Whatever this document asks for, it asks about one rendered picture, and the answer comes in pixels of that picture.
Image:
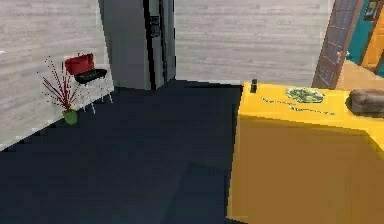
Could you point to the small black shaker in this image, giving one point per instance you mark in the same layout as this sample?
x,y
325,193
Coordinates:
x,y
253,85

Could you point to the brown panelled room door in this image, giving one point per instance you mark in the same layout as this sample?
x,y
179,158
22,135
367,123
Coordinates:
x,y
335,43

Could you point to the red twig house plant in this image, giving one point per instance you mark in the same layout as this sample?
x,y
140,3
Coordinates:
x,y
63,95

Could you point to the dark grey loaf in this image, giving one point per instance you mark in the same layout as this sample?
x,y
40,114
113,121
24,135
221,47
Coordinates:
x,y
366,101

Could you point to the orange room door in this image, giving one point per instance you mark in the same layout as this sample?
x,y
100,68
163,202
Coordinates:
x,y
375,46

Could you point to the grey fridge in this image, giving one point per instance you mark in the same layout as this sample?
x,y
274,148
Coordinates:
x,y
133,43

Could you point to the framed wall picture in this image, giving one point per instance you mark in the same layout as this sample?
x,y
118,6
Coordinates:
x,y
372,10

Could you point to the yellow kitchen counter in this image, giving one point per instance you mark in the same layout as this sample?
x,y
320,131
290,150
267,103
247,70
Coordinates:
x,y
300,160

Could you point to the green patterned plate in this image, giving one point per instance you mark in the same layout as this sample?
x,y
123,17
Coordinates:
x,y
304,95

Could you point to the red and black chair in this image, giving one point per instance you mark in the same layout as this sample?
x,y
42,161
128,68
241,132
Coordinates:
x,y
87,74

